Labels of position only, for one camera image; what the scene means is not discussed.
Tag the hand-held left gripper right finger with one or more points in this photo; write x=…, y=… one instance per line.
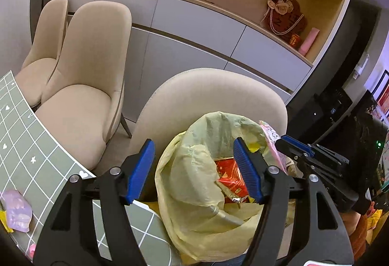
x=246, y=168

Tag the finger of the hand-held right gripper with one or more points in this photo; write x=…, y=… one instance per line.
x=296, y=143
x=290, y=152

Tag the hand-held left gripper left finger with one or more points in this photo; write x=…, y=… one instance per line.
x=141, y=171

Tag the pink printed wrapper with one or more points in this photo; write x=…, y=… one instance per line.
x=270, y=135

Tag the yellow plastic trash bag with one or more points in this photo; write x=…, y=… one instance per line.
x=188, y=180

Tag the person's right forearm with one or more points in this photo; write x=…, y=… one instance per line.
x=358, y=232

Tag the red foil packet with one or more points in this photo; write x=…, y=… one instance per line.
x=231, y=171

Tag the black electronic device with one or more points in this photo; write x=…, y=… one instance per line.
x=337, y=101

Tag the beige upholstered chair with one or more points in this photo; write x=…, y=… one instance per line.
x=45, y=50
x=82, y=95
x=212, y=95

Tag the pink tube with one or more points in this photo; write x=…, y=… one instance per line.
x=308, y=41

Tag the small red can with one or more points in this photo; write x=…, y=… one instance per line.
x=294, y=40

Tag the green checked tablecloth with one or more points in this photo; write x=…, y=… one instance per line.
x=30, y=144

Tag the purple foil wrapper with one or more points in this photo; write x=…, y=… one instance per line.
x=18, y=211

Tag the yellow wrapper scrap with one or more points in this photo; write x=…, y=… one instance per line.
x=2, y=219

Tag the grey sideboard cabinet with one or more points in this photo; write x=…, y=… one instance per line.
x=188, y=19

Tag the colourful wall decoration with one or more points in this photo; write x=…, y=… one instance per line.
x=383, y=92

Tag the white wall switch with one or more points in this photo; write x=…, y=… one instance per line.
x=363, y=66

